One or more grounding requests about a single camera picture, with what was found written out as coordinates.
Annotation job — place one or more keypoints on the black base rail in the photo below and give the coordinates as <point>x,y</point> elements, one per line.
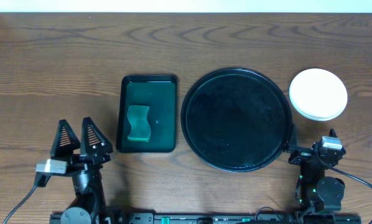
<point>150,218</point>

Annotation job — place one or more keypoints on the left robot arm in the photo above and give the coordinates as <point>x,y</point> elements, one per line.
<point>89,203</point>

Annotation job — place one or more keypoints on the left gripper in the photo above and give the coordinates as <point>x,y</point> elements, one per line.
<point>84,158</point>

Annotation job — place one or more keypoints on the black rectangular tray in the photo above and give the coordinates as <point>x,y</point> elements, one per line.
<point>159,92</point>

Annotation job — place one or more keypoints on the white plate with green stain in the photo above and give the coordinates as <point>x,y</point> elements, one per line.
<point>318,88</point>

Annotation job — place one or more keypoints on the black round tray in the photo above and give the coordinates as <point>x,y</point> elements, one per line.
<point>237,120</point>

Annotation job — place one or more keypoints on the mint plate front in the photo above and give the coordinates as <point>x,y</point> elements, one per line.
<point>318,114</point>

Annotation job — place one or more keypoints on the green sponge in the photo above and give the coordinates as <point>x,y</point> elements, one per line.
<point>140,127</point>

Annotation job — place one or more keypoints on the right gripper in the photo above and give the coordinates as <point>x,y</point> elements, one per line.
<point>292,145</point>

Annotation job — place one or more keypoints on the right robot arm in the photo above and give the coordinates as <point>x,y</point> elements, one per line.
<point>317,193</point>

